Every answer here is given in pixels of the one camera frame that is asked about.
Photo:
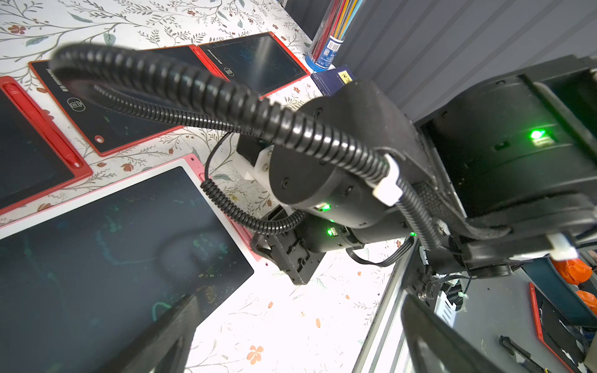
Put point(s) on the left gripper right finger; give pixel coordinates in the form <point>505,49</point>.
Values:
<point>434,346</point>

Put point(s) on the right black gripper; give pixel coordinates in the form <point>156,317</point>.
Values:
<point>288,251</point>

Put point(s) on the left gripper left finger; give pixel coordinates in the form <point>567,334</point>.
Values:
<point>164,346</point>

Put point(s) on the pink white writing tablet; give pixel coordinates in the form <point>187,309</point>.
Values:
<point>81,280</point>

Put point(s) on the pink stylus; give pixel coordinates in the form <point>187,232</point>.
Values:
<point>237,217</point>

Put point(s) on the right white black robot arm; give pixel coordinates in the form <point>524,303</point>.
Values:
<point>509,165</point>

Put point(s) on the dark blue notebook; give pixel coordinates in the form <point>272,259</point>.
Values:
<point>330,81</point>

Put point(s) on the clear cup coloured pencils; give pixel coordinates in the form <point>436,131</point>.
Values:
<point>331,33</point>

